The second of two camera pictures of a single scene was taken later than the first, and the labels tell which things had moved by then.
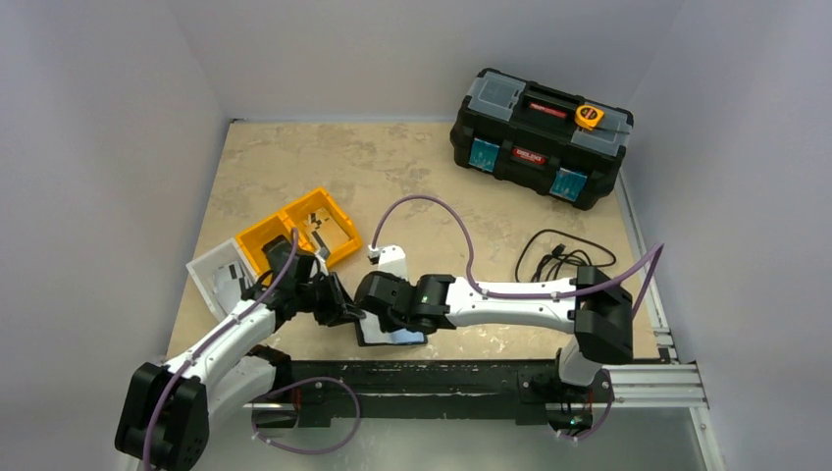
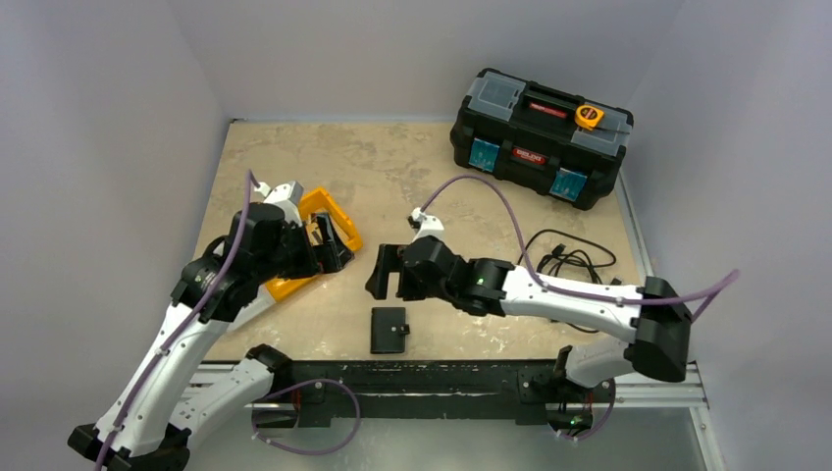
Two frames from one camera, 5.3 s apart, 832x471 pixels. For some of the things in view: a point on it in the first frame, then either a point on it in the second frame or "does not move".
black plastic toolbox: (566, 147) does not move
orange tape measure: (588, 116) does not move
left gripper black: (338, 308) -> (332, 255)
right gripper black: (372, 297) -> (399, 273)
